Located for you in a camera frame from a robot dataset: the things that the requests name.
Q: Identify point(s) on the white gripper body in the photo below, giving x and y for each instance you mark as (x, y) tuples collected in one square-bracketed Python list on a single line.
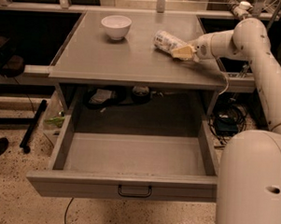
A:
[(200, 47)]

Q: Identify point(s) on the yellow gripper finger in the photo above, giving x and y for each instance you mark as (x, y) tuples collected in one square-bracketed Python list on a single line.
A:
[(184, 53)]

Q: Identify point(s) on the clear plastic water bottle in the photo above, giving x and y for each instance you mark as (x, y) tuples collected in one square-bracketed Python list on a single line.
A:
[(167, 42)]

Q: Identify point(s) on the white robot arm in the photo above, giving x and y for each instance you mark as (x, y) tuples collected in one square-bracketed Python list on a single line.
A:
[(249, 179)]

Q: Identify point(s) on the grey open top drawer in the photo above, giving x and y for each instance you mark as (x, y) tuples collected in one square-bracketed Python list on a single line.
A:
[(98, 150)]

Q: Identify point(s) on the white ceramic bowl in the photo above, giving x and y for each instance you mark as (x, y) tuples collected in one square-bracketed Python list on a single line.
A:
[(116, 27)]

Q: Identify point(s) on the grey cabinet table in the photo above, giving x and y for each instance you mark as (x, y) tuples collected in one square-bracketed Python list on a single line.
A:
[(91, 57)]

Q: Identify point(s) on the green plastic bag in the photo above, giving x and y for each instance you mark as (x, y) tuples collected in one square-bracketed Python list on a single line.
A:
[(57, 120)]

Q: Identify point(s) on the black rod on floor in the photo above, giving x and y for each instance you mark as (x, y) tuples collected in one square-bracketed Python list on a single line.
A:
[(33, 122)]

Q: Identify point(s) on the black drawer handle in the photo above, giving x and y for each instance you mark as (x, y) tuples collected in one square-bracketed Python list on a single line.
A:
[(134, 192)]

